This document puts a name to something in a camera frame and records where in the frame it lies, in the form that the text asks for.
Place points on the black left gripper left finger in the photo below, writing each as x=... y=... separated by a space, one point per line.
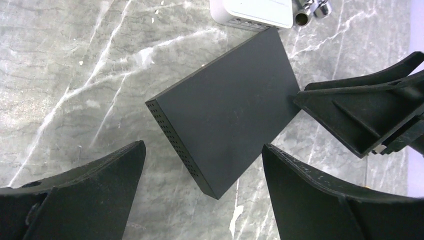
x=89 y=202

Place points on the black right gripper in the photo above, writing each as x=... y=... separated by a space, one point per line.
x=379 y=113

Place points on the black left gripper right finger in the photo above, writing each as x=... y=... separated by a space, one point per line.
x=310 y=204

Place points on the black network switch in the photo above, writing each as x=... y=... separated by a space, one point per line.
x=218 y=118

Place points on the small white switch box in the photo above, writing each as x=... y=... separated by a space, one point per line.
x=253 y=15

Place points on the chrome socket adapter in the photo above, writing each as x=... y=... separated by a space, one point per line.
x=309 y=8

